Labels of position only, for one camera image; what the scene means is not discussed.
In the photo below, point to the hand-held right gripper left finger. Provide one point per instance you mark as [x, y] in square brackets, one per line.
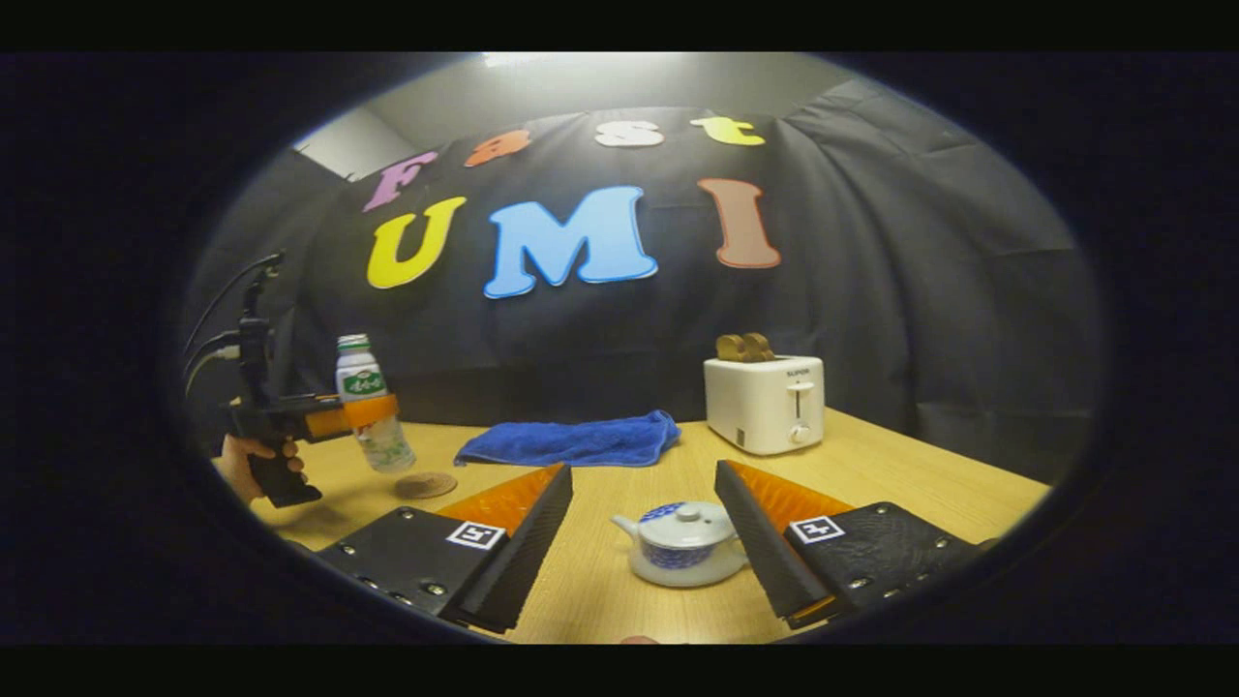
[528, 552]

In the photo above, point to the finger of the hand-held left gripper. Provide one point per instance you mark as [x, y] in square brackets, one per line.
[373, 409]

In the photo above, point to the round cork coaster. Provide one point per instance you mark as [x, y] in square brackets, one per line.
[426, 486]

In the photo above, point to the blue towel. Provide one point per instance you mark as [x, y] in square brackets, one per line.
[571, 440]

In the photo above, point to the white blue-patterned teacup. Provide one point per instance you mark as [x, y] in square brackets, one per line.
[687, 573]

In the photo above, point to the white toaster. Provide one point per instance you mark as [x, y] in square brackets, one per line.
[760, 407]

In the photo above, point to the black backdrop cloth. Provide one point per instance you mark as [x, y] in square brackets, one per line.
[920, 290]

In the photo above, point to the white water bottle green label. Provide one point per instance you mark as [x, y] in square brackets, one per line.
[360, 373]

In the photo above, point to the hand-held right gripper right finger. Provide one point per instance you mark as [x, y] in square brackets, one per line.
[755, 542]

